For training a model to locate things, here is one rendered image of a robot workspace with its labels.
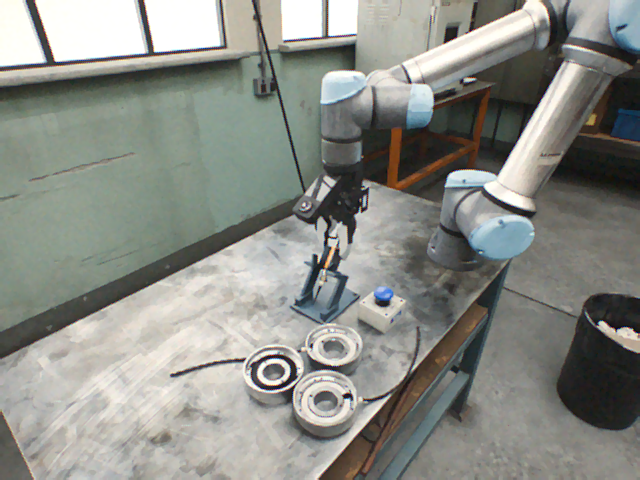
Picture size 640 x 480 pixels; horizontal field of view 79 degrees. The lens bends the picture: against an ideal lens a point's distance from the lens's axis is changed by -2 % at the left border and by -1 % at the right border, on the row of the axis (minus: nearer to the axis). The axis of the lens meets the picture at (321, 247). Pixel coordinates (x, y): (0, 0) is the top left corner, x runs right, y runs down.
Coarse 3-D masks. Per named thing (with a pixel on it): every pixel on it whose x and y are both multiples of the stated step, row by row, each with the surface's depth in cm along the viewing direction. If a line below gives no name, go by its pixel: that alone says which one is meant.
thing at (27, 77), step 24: (24, 0) 147; (144, 0) 176; (216, 0) 203; (144, 24) 180; (48, 48) 157; (144, 48) 187; (192, 48) 202; (216, 48) 211; (288, 48) 231; (312, 48) 244; (24, 72) 148; (48, 72) 150; (72, 72) 155; (96, 72) 161; (120, 72) 168
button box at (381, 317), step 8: (368, 296) 84; (360, 304) 82; (368, 304) 81; (376, 304) 81; (384, 304) 81; (392, 304) 81; (400, 304) 81; (360, 312) 83; (368, 312) 81; (376, 312) 80; (384, 312) 79; (392, 312) 79; (400, 312) 82; (368, 320) 82; (376, 320) 80; (384, 320) 79; (392, 320) 80; (376, 328) 81; (384, 328) 80
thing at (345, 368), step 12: (336, 324) 77; (312, 336) 76; (336, 336) 76; (348, 336) 76; (360, 336) 74; (324, 348) 75; (336, 348) 76; (348, 348) 73; (360, 348) 72; (312, 360) 71; (336, 360) 71; (360, 360) 72; (348, 372) 72
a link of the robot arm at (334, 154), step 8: (328, 144) 71; (336, 144) 70; (344, 144) 70; (352, 144) 70; (360, 144) 72; (328, 152) 71; (336, 152) 71; (344, 152) 70; (352, 152) 71; (360, 152) 73; (328, 160) 72; (336, 160) 71; (344, 160) 71; (352, 160) 72
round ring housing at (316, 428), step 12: (324, 372) 67; (336, 372) 67; (300, 384) 66; (348, 384) 66; (300, 396) 64; (312, 396) 65; (324, 396) 66; (336, 396) 65; (300, 408) 63; (312, 408) 63; (336, 408) 63; (300, 420) 61; (312, 420) 59; (348, 420) 60; (312, 432) 61; (324, 432) 60; (336, 432) 60
